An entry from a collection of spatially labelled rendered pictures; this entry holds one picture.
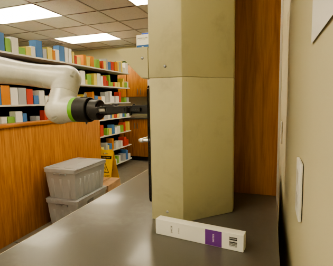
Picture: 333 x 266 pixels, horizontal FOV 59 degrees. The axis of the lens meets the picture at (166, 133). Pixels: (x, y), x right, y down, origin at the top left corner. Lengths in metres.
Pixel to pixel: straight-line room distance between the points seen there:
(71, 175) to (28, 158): 0.47
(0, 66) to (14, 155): 1.96
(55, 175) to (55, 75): 2.18
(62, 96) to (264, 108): 0.79
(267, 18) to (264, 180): 0.65
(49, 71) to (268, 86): 0.86
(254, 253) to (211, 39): 0.64
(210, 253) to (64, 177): 2.53
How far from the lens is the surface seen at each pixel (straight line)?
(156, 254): 0.83
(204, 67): 0.97
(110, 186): 3.89
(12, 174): 3.20
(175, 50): 0.94
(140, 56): 0.98
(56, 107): 1.15
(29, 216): 3.44
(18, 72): 1.27
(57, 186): 3.32
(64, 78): 1.19
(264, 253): 0.86
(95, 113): 1.07
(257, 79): 1.25
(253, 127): 1.26
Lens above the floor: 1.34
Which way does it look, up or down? 6 degrees down
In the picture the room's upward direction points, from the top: 1 degrees counter-clockwise
